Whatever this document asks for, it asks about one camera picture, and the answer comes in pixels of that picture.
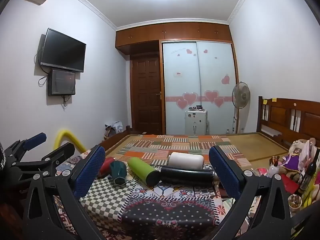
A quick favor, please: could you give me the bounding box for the dark green faceted cup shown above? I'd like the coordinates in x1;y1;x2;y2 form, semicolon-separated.
110;160;127;186

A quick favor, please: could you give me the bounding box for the yellow foam tube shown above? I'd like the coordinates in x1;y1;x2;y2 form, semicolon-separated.
53;129;87;153

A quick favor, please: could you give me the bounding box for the red tumbler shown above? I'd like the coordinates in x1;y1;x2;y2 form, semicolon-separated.
98;157;115;178

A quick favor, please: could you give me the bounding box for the wooden bed footboard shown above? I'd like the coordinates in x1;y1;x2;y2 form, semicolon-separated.
99;126;132;151

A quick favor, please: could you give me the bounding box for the red box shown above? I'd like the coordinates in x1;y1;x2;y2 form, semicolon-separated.
280;174;299;194

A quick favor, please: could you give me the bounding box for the dark glass bottle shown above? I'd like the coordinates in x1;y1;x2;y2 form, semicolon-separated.
298;148;319;196

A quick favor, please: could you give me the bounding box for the pile of clothes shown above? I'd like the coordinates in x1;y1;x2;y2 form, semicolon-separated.
104;121;124;139

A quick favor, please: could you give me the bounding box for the plush toy purple dress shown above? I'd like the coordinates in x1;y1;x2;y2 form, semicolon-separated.
279;138;316;183

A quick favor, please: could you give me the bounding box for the lime green tumbler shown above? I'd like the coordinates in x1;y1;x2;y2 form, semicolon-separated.
127;157;161;187

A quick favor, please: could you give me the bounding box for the patchwork striped blanket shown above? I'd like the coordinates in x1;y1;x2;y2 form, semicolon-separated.
113;134;251;168

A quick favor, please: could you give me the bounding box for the black cylindrical bottle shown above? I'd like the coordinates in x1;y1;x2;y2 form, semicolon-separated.
160;166;220;187

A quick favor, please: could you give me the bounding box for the wooden headboard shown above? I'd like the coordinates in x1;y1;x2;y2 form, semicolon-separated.
257;96;320;148

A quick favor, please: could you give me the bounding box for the white tumbler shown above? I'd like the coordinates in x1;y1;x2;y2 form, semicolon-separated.
167;152;204;169

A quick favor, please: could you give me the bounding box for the brown wooden door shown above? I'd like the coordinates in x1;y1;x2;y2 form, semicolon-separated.
130;54;162;134

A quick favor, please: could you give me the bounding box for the white small cabinet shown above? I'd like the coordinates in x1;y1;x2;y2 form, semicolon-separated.
185;109;208;135

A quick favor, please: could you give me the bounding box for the standing electric fan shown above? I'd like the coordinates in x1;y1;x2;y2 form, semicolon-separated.
232;82;251;133

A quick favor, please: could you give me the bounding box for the wooden overhead cabinet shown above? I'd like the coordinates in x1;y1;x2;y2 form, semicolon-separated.
115;22;232;55

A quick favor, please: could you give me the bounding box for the glass sliding wardrobe with hearts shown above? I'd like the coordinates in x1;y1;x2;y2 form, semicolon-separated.
162;41;236;135

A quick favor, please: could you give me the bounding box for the small wall monitor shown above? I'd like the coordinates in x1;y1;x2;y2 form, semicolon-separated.
47;69;76;96

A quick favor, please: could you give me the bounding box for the wall-mounted black television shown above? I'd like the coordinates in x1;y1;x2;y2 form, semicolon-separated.
40;28;86;73

